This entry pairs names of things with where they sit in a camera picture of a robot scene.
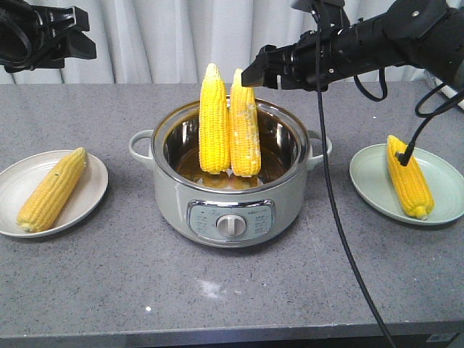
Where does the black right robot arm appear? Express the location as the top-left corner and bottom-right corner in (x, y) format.
(241, 1), (463, 91)

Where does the white plate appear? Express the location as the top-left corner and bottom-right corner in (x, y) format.
(1, 150), (108, 239)

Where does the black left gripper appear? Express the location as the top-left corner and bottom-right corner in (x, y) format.
(1, 5), (96, 73)

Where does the black cable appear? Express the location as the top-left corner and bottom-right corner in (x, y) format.
(313, 0), (464, 348)

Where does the grey curtain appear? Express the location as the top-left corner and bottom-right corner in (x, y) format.
(0, 0), (436, 85)

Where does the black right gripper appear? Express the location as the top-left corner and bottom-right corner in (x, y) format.
(241, 30), (348, 91)

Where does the light green plate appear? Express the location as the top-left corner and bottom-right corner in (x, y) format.
(349, 144), (463, 225)

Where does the green electric cooking pot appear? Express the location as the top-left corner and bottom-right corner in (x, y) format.
(129, 100), (331, 248)

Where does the yellow corn cob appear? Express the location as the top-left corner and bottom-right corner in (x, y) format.
(229, 68), (261, 177)
(386, 135), (435, 220)
(199, 63), (230, 175)
(16, 147), (87, 233)

